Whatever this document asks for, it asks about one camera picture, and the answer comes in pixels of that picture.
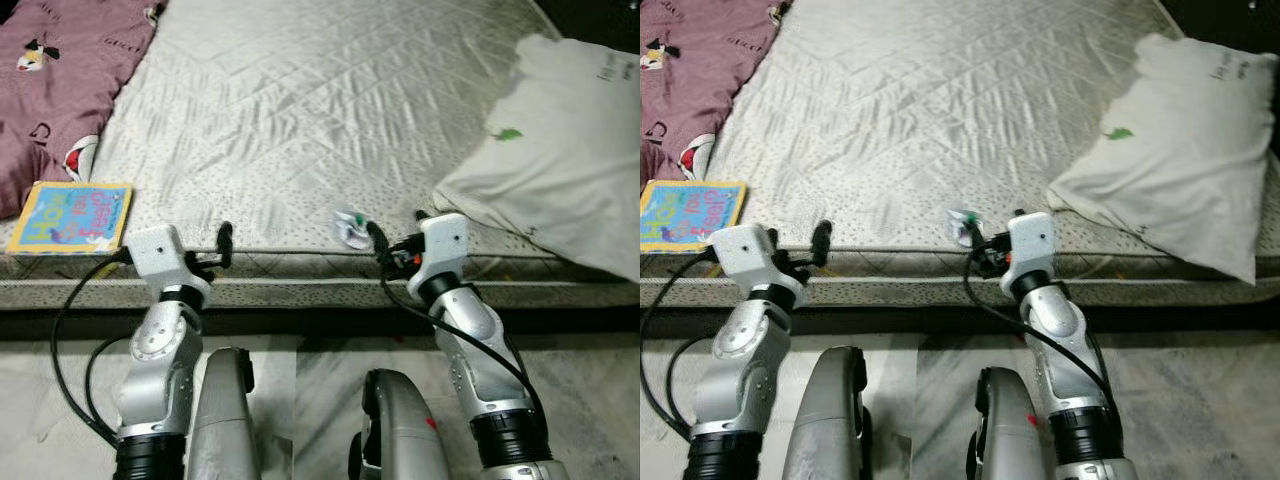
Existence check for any blue yellow picture book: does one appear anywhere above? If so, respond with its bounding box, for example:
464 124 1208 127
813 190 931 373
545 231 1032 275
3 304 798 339
7 182 134 256
640 180 749 254

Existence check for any cream pillow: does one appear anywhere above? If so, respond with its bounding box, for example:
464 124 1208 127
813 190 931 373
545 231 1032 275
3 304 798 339
1047 33 1280 287
432 35 640 283

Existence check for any white quilted mattress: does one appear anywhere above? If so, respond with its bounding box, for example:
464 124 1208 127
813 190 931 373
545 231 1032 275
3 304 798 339
0 0 640 311
640 0 1280 311

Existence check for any robot left leg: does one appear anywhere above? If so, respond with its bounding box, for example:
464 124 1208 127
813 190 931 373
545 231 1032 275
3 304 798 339
185 347 263 480
782 345 869 480

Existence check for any robot leg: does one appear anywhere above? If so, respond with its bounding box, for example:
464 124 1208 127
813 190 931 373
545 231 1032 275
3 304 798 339
348 368 453 480
782 345 869 480
965 366 1051 480
185 347 263 480

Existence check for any robot right leg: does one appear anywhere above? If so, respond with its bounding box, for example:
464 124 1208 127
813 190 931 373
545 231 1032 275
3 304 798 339
348 368 453 480
965 366 1051 480

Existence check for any purple cartoon print quilt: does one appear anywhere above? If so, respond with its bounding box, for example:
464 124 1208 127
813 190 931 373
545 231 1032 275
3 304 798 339
0 0 166 221
640 0 793 189

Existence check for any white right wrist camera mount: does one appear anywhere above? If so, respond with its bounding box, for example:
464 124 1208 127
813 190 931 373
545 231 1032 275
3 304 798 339
408 213 471 293
1003 212 1059 291

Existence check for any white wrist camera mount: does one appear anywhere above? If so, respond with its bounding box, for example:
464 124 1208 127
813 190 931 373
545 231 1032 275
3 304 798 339
408 213 471 293
708 224 807 306
125 225 213 306
1003 212 1059 291

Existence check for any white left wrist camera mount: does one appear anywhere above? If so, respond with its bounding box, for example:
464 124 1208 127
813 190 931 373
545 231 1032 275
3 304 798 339
708 224 807 306
125 225 213 306

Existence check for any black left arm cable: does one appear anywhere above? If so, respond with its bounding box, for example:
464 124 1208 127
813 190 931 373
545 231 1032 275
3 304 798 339
50 252 136 446
668 335 721 431
640 252 723 441
85 335 141 433

